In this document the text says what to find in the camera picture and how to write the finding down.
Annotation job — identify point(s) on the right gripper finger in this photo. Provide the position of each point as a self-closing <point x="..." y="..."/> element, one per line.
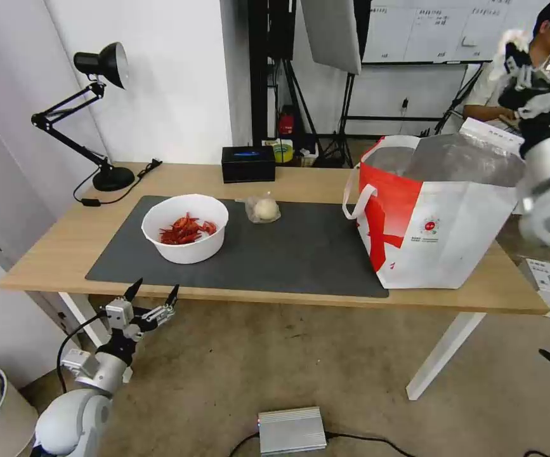
<point x="512" y="56"/>

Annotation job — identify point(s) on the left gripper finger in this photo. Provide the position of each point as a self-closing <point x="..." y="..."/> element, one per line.
<point x="133" y="291"/>
<point x="172" y="299"/>

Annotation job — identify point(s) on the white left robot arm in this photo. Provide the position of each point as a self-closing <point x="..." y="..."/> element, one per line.
<point x="67" y="423"/>

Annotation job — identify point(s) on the bun in clear plastic bag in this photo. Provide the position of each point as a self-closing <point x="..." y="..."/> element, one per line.
<point x="264" y="209"/>

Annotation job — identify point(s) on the red and white takeout bag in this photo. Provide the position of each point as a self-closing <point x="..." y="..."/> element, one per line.
<point x="446" y="228"/>

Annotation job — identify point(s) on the person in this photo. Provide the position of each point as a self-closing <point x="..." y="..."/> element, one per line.
<point x="484" y="95"/>

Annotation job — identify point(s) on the white box with black print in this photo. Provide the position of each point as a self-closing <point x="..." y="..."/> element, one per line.
<point x="489" y="131"/>

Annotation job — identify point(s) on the white round bowl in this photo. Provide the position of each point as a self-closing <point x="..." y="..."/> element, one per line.
<point x="186" y="250"/>

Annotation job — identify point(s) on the red crayfish shells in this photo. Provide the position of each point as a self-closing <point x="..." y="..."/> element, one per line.
<point x="184" y="231"/>

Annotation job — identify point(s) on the whiteboard with stand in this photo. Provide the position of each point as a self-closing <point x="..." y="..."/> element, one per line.
<point x="427" y="28"/>

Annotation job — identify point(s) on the black desk lamp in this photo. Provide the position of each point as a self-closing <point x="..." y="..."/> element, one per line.
<point x="110" y="180"/>

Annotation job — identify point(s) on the dark grey desk mat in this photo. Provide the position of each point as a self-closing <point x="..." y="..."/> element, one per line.
<point x="279" y="257"/>

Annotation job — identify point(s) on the black tissue box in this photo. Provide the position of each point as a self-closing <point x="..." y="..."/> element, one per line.
<point x="248" y="166"/>

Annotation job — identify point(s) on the wooden table with white legs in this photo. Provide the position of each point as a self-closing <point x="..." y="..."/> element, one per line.
<point x="303" y="183"/>

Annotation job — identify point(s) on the silver power supply box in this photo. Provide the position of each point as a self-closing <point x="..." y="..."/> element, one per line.
<point x="291" y="429"/>

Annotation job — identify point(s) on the grey softbox panel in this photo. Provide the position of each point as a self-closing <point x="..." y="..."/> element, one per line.
<point x="332" y="33"/>

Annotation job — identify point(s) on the yellow green tape roll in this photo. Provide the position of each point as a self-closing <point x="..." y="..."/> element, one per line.
<point x="283" y="152"/>

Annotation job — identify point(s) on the black light stand tripod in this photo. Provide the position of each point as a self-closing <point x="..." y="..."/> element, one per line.
<point x="343" y="133"/>

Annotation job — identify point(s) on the red fire extinguisher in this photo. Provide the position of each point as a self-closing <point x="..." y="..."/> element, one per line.
<point x="286" y="124"/>

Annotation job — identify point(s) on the black metal rack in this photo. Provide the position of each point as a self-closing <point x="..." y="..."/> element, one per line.
<point x="265" y="71"/>

